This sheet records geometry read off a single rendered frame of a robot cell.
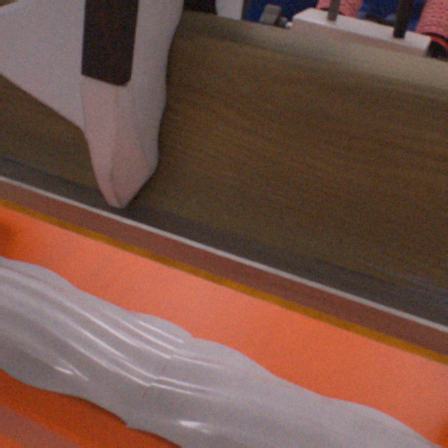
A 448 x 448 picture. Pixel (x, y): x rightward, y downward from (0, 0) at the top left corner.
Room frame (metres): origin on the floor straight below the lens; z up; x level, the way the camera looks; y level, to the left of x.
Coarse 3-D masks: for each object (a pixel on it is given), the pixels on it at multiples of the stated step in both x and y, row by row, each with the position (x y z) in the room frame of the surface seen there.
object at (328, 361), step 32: (224, 320) 0.25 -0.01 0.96; (256, 320) 0.26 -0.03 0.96; (288, 320) 0.26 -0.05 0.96; (256, 352) 0.23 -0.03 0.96; (288, 352) 0.23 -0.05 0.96; (320, 352) 0.24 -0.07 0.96; (352, 352) 0.24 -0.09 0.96; (384, 352) 0.25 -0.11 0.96; (320, 384) 0.21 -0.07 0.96; (352, 384) 0.22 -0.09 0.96; (384, 384) 0.22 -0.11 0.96; (416, 384) 0.22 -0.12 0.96; (416, 416) 0.20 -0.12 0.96
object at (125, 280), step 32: (0, 224) 0.31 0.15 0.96; (32, 224) 0.31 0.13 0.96; (32, 256) 0.28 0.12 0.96; (64, 256) 0.29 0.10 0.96; (96, 256) 0.29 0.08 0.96; (128, 256) 0.30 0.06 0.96; (96, 288) 0.26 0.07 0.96; (128, 288) 0.27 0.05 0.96; (160, 288) 0.27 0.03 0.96; (192, 288) 0.28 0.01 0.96; (224, 288) 0.28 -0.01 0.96; (192, 320) 0.25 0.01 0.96; (0, 384) 0.18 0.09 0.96; (64, 416) 0.17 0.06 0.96; (96, 416) 0.17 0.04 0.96
